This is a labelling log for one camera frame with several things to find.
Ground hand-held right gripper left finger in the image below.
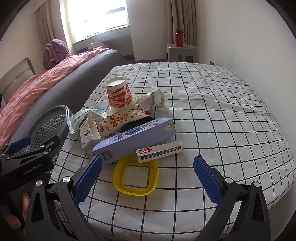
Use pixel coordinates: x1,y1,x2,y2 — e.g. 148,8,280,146
23,155,103,241

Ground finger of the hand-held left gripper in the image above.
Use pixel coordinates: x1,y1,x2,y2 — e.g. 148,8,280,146
7,135,61,162
0,136,32,159

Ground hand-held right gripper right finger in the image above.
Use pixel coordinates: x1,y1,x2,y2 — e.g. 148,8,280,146
193,155,271,241

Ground light blue perforated basket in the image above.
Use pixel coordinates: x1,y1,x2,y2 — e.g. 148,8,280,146
8,105,74,173

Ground yellow plastic ring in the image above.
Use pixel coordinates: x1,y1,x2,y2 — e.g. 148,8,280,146
113,156,159,197

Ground small white carton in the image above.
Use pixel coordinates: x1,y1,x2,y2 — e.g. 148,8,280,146
79,115,102,150

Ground wrappers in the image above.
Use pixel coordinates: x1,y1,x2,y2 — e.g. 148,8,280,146
66,105,107,135

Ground two of hearts card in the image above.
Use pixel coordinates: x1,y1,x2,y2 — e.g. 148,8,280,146
135,140,184,163

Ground red and white snack wrapper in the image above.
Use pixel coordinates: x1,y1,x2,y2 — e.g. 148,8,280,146
98,109,152,139

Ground purple cardboard box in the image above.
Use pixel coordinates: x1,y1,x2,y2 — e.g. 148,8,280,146
92,117,176,165

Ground person's left hand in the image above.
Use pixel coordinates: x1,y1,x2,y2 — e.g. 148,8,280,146
0,192,31,232

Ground pink duvet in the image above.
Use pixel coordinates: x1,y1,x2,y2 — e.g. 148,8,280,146
0,45,111,149

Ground grey bed headboard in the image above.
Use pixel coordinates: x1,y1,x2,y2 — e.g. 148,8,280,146
0,57,37,105

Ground white checked tablecloth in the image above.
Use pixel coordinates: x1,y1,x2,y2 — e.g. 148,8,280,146
50,61,290,235

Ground black flat object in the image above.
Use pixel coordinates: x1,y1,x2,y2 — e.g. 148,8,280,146
120,117,153,133

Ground red and white paper cup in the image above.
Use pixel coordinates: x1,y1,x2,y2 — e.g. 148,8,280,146
106,76,134,111

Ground purple knitted garment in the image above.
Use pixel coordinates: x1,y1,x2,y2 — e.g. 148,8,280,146
43,39,71,70

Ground crumpled white paper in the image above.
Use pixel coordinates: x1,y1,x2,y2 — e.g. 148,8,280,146
135,89,167,112

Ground beige curtain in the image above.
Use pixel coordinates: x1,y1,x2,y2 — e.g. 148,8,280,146
36,0,56,50
167,0,201,47

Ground grey plastic stool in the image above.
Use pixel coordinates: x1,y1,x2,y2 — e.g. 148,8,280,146
166,44,199,63

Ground window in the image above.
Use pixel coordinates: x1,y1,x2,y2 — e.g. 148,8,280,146
59,0,129,40

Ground red water bottle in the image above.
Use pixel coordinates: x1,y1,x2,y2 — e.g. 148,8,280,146
175,28,185,47

